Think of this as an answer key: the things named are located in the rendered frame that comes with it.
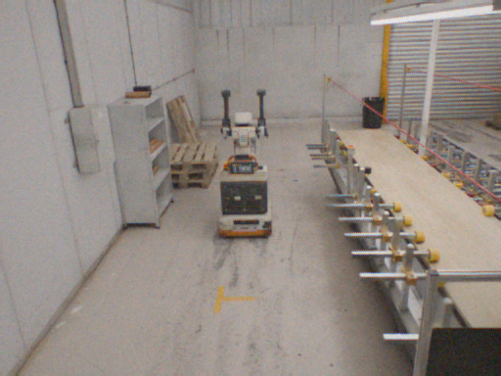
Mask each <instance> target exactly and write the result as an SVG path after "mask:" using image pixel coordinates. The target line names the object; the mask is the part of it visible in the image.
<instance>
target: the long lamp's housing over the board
mask: <svg viewBox="0 0 501 376"><path fill-rule="evenodd" d="M481 7H492V8H491V12H497V11H501V0H458V1H449V2H445V3H441V4H432V5H429V6H425V7H421V8H413V9H408V10H404V11H396V12H391V13H387V14H379V15H375V16H373V17H372V18H371V22H374V21H387V20H393V19H398V18H410V17H417V16H422V15H427V14H439V13H446V12H452V11H463V10H469V9H474V8H481Z"/></svg>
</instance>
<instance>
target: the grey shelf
mask: <svg viewBox="0 0 501 376"><path fill-rule="evenodd" d="M159 98H160V99H159ZM124 102H130V103H131V104H123V103H124ZM160 103H162V106H160ZM140 108H141V110H140ZM107 109H108V113H109V119H110V128H111V134H112V138H113V143H114V156H115V161H114V166H115V171H116V181H117V186H118V191H119V199H120V204H121V209H122V219H123V224H124V229H127V228H128V226H127V224H125V223H126V222H127V223H154V224H155V225H156V228H159V217H160V215H161V212H163V211H164V209H165V208H166V206H167V205H168V202H169V201H170V200H171V203H174V197H173V190H172V182H171V180H170V179H171V169H170V162H169V155H168V154H167V153H168V141H167V134H166V127H165V120H164V106H163V99H162V94H156V95H151V98H121V99H119V100H118V101H116V102H113V103H111V104H109V105H107ZM142 111H143V112H142ZM141 113H142V115H141ZM162 125H163V127H162ZM163 131H165V134H163ZM154 137H156V138H157V139H158V140H159V139H161V140H163V144H161V146H160V147H158V148H157V149H156V150H155V151H154V152H153V153H152V154H151V153H150V147H149V141H150V140H152V139H153V138H154ZM145 142H146V145H145ZM166 146H167V147H166ZM147 148H148V149H147ZM165 151H166V153H165ZM146 154H147V157H146ZM148 155H149V156H148ZM166 158H167V160H166ZM155 165H156V166H158V167H159V169H158V171H157V172H155V175H154V176H153V171H152V167H153V166H155ZM167 165H168V167H169V168H168V167H167ZM148 167H149V168H148ZM169 174H170V175H169ZM149 177H150V179H149ZM151 177H152V178H151ZM168 178H169V181H168ZM169 185H170V188H169ZM121 189H122V190H121ZM170 192H171V193H170Z"/></svg>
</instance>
